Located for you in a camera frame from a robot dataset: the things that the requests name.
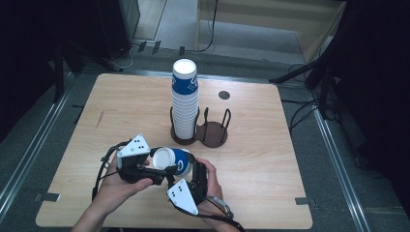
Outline person's left hand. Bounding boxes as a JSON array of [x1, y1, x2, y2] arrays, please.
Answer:
[[96, 156, 155, 211]]

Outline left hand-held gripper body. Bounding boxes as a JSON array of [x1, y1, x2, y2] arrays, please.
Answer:
[[116, 133, 167, 187]]

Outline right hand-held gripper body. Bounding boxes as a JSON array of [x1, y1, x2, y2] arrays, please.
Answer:
[[165, 159, 209, 217]]

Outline light wooden furniture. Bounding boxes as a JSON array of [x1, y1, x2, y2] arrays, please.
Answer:
[[195, 0, 348, 64]]

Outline black metal stand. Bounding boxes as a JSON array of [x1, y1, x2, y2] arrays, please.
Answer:
[[52, 40, 85, 103]]

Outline dark brown double cup holder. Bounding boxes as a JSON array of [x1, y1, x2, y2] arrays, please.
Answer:
[[169, 106, 232, 149]]

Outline single blue white paper cup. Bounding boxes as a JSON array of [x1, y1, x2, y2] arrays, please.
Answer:
[[152, 147, 194, 178]]

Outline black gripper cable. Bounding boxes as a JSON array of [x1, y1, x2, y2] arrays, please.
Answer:
[[91, 139, 133, 201], [175, 195, 247, 232]]

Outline person's right hand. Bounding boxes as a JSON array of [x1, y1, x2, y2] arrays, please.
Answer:
[[194, 157, 225, 216]]

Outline black floor cables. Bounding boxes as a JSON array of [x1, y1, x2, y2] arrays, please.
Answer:
[[287, 98, 323, 133]]

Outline grey tape strip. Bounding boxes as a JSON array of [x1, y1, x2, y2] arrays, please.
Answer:
[[294, 196, 316, 207], [33, 191, 62, 203]]

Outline black tripod stand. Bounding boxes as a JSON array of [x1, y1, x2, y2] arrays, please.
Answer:
[[269, 35, 341, 121]]

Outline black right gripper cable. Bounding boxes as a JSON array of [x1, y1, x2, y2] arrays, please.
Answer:
[[175, 195, 247, 232]]

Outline stack of blue white paper cups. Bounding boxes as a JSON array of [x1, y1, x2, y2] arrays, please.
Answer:
[[170, 58, 200, 140]]

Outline dark cabinet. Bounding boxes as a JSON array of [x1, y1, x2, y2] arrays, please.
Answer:
[[95, 0, 141, 62]]

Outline white floor cable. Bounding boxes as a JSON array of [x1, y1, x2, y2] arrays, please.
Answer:
[[119, 43, 139, 71]]

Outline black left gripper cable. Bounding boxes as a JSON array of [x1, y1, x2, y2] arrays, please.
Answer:
[[91, 139, 133, 201]]

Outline black hanging cable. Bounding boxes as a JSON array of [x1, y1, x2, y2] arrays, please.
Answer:
[[194, 0, 220, 54]]

